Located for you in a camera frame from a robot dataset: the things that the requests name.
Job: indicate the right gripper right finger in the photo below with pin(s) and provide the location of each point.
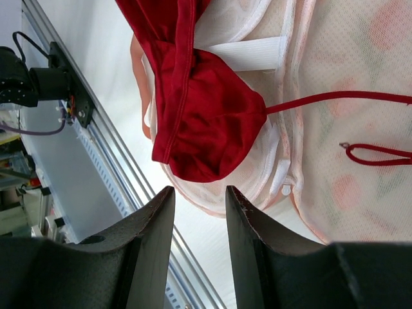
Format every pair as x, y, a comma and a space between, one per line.
274, 267

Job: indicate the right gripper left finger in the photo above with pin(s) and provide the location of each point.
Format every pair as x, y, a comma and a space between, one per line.
123, 266

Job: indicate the perforated cable duct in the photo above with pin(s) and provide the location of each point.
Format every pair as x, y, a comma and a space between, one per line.
103, 174

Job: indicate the red bra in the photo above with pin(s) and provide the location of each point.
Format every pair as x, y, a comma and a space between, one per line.
208, 118

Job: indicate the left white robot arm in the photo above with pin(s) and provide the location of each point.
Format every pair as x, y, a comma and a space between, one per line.
24, 87

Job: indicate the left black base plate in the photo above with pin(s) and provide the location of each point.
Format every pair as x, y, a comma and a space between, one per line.
80, 100

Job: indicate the aluminium mounting rail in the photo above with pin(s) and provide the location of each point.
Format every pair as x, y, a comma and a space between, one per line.
96, 38

